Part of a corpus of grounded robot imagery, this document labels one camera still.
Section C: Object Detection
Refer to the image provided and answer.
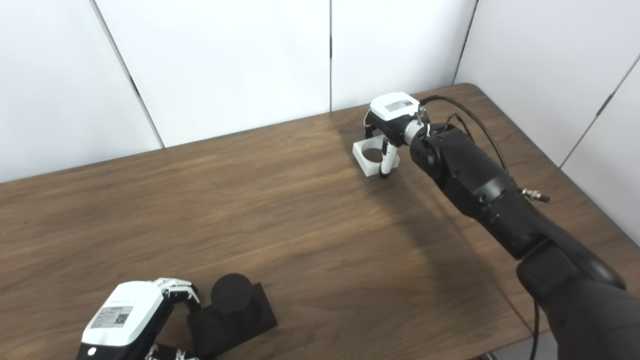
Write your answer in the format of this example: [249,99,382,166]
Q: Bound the black peg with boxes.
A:
[187,273,278,358]

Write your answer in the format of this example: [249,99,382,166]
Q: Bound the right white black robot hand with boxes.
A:
[363,92,426,179]

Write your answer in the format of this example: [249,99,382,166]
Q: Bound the white square piece with hole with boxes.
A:
[352,134,401,178]

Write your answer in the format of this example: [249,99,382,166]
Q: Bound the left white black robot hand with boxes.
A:
[76,277,201,360]

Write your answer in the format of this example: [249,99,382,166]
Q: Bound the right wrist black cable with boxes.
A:
[418,95,511,174]

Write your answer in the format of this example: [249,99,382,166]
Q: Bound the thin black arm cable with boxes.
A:
[529,299,542,360]

